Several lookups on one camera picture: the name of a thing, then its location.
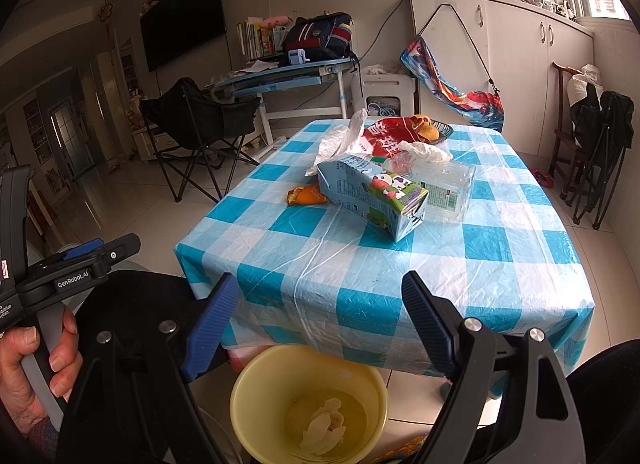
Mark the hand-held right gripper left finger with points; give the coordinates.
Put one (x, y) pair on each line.
(210, 329)

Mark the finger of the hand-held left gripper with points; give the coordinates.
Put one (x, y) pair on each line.
(82, 250)
(120, 254)

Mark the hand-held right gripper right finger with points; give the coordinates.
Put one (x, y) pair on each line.
(430, 324)

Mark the yellow plastic basin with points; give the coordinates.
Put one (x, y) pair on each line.
(260, 394)

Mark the clear plastic bottle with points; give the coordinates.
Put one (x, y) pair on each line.
(450, 189)

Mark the blue milk carton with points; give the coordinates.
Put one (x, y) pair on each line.
(360, 189)

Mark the long orange carrot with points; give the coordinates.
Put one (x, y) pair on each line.
(310, 196)

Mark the red snack bag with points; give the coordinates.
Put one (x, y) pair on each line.
(385, 141)

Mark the white plastic bag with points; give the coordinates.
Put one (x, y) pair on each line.
(335, 143)

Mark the person's left forearm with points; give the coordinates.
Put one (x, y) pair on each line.
(40, 436)

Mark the person's left hand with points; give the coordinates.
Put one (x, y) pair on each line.
(15, 384)

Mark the blue white checkered tablecloth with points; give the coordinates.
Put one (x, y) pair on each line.
(350, 254)

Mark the glass door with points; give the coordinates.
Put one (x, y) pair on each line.
(72, 138)

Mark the white television stand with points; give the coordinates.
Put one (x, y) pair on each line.
(147, 143)

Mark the brown knit slipper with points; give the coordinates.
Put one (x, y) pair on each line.
(400, 451)

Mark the black folding camp chair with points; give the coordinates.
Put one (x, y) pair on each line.
(200, 113)

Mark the red floor slippers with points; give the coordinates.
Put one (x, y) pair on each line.
(541, 177)

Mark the yellow orange fruit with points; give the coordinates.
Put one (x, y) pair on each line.
(424, 120)
(431, 133)

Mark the person's right leg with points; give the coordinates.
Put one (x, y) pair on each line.
(610, 394)

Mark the wooden chair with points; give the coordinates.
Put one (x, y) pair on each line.
(562, 143)

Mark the loose papers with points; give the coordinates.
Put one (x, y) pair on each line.
(260, 66)

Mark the colourful printed hanging bag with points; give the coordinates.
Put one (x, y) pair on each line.
(450, 88)

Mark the white plastic stool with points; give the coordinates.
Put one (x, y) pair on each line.
(382, 91)

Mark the black flat television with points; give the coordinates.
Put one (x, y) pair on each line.
(182, 23)

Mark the blue study desk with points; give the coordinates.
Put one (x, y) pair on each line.
(285, 76)

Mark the row of books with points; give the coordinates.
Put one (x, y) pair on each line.
(257, 38)

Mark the thin plastic bag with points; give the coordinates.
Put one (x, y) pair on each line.
(387, 68)

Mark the blue pencil sharpener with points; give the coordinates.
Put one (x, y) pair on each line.
(299, 56)

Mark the white cabinet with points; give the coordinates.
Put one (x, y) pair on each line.
(520, 68)

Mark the pink plush toy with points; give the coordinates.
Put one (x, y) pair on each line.
(276, 21)

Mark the white stuffed bag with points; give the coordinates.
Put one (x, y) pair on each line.
(582, 81)

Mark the dark blue backpack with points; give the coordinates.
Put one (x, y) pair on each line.
(320, 36)

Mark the red knot wall ornament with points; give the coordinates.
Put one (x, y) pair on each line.
(105, 11)

